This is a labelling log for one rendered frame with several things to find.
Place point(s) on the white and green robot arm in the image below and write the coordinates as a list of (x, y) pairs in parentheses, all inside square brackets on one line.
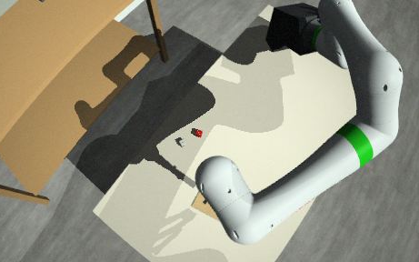
[(377, 79)]

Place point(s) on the tan flat mat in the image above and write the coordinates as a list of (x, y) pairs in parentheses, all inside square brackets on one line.
[(198, 204)]

